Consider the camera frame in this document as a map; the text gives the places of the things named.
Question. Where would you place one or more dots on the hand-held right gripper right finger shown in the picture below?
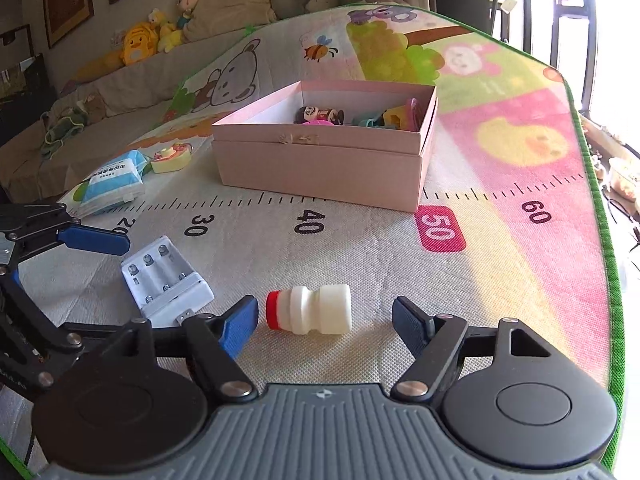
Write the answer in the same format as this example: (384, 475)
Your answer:
(407, 322)

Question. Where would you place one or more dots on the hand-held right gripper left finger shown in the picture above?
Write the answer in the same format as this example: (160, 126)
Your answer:
(240, 324)

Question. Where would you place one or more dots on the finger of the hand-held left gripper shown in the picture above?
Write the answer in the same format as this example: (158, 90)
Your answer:
(95, 241)
(95, 331)

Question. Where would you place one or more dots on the white bottle with red cap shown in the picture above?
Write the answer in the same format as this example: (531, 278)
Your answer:
(310, 310)

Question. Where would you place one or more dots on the white battery charger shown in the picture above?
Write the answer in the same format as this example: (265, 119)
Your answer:
(165, 280)

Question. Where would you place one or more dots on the pink cardboard box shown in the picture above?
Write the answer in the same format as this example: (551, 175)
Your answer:
(320, 175)

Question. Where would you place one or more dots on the teal plastic toy peg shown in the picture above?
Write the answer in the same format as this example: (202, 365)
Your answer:
(367, 122)

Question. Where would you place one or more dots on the orange plastic toy mould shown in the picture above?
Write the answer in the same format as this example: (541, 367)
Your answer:
(395, 116)

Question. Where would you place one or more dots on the pink plastic net scoop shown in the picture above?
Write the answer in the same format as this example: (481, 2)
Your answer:
(413, 112)

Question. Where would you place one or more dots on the pink teal egg toy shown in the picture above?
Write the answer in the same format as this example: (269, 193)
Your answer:
(317, 122)

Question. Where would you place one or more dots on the black-haired doll figure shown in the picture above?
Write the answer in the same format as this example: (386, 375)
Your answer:
(314, 113)

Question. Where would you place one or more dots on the blue white tissue pack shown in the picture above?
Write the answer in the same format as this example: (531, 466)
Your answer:
(117, 175)

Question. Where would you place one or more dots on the colourful cartoon play mat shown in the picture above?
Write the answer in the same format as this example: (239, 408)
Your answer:
(350, 260)

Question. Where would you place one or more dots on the yellow pink cake toy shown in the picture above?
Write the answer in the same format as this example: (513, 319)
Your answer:
(171, 159)

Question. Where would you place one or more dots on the green cloth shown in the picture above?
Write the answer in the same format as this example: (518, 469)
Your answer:
(62, 130)

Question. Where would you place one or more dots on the brown plush toy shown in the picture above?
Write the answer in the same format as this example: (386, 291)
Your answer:
(94, 106)

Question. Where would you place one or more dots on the beige covered sofa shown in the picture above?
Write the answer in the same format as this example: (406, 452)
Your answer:
(125, 90)

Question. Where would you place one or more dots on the long yellow plush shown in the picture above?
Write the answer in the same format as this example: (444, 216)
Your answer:
(95, 67)

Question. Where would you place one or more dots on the small yellow duck plush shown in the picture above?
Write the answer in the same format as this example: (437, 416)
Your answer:
(167, 32)

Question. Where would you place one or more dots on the brown-haired cartoon doll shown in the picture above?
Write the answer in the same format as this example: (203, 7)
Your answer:
(186, 7)

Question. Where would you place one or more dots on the clear plastic container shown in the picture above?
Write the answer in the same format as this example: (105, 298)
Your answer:
(625, 175)

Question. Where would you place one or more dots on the beige pillow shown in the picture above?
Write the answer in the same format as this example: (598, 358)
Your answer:
(230, 7)

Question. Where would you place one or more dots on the white paper tag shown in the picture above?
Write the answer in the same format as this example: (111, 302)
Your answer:
(508, 6)

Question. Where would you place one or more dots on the narrow framed wall picture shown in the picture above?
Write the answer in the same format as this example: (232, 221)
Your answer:
(67, 0)

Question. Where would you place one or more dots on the black metal window frame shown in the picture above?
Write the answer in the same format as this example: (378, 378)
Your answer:
(592, 35)

